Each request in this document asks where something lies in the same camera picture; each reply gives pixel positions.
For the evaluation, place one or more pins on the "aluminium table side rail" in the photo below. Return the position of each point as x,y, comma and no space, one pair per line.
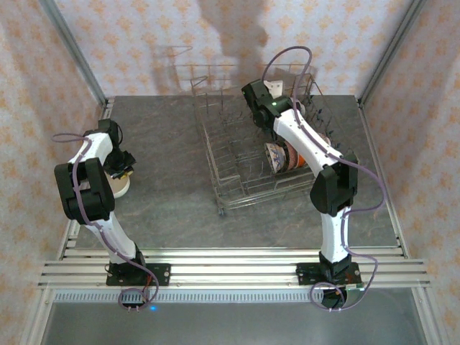
366,120
104,115

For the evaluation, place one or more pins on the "blue floral ceramic bowl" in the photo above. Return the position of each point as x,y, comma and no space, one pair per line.
275,158

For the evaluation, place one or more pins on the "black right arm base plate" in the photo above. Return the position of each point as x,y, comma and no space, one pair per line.
305,275

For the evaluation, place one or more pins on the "aluminium corner post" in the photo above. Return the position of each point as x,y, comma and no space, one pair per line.
75,50
390,50

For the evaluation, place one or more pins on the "pale pink shallow bowl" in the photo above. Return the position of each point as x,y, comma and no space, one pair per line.
120,187

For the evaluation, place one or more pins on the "aluminium mounting rail frame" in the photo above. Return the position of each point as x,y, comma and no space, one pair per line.
233,269

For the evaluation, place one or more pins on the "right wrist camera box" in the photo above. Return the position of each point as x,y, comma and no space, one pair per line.
275,87

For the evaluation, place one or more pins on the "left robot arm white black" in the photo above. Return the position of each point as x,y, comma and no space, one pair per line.
86,190

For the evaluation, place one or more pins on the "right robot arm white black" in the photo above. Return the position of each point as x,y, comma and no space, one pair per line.
334,187

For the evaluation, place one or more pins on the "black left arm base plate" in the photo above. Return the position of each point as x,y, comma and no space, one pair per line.
160,275

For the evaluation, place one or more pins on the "white bowl leaf-pattern outside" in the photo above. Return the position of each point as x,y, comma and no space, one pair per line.
292,158

